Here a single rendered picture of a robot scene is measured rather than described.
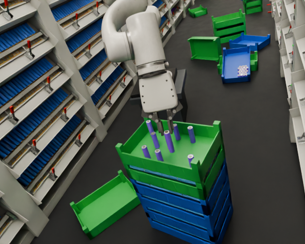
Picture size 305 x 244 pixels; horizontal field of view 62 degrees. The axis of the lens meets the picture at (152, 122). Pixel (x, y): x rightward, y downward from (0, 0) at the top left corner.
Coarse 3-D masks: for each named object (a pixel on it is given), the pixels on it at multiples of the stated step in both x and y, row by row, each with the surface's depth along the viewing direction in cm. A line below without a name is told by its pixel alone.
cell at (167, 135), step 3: (165, 132) 73; (168, 132) 73; (165, 135) 73; (168, 135) 73; (165, 138) 75; (168, 138) 74; (171, 138) 75; (168, 141) 75; (171, 141) 75; (168, 144) 75; (171, 144) 75; (168, 147) 76; (171, 147) 76
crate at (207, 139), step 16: (144, 128) 99; (208, 128) 87; (128, 144) 92; (144, 144) 96; (160, 144) 93; (176, 144) 91; (192, 144) 89; (208, 144) 86; (128, 160) 88; (144, 160) 82; (176, 160) 84; (192, 160) 72; (208, 160) 77; (176, 176) 79; (192, 176) 74
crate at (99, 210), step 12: (120, 180) 139; (96, 192) 133; (108, 192) 136; (120, 192) 134; (132, 192) 132; (72, 204) 125; (84, 204) 131; (96, 204) 132; (108, 204) 129; (120, 204) 127; (132, 204) 122; (84, 216) 127; (96, 216) 125; (108, 216) 117; (120, 216) 121; (84, 228) 112; (96, 228) 115
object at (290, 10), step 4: (284, 0) 146; (288, 0) 137; (292, 0) 137; (288, 4) 138; (292, 4) 135; (288, 8) 133; (292, 8) 130; (288, 12) 129; (292, 12) 126; (292, 16) 118; (292, 20) 106; (292, 24) 107; (292, 28) 108
